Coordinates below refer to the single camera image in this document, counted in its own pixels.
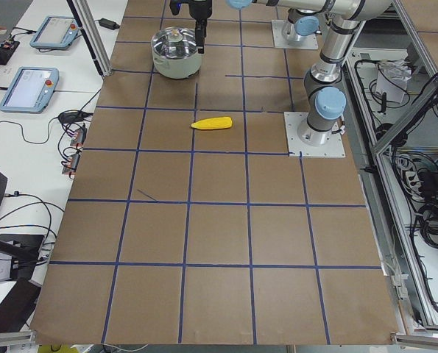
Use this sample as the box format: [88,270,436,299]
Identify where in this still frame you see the brown paper table mat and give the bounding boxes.
[31,1,398,345]

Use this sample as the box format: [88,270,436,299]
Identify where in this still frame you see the small electronics boards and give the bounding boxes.
[61,126,87,179]

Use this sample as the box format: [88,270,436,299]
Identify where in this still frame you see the pale green metal pot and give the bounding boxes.
[152,52,202,79]

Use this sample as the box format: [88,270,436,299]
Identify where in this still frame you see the yellow corn cob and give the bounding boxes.
[191,116,233,130]

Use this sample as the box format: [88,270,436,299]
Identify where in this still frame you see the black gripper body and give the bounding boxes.
[169,0,213,19]

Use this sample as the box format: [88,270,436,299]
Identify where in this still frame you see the glass pot lid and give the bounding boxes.
[151,26,198,60]

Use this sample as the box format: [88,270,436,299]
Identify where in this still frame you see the black power adapter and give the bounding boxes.
[99,18,120,30]

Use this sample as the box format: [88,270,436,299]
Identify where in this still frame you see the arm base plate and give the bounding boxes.
[284,112,346,158]
[271,20,319,51]

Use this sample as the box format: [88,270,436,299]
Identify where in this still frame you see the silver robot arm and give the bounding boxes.
[281,8,320,43]
[258,0,391,147]

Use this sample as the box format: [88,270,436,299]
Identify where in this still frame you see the far blue teach pendant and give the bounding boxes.
[29,15,79,50]

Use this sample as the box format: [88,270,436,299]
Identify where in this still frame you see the blue teach pendant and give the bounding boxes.
[29,15,79,50]
[0,67,60,113]

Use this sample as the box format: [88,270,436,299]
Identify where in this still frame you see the near blue teach pendant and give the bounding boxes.
[0,67,60,113]

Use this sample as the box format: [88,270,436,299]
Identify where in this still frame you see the aluminium frame post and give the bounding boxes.
[66,0,113,77]

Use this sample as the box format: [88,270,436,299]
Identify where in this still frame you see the white paper bag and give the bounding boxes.
[375,60,411,104]

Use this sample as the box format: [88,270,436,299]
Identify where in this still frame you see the black camera stand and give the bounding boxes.
[0,172,45,282]

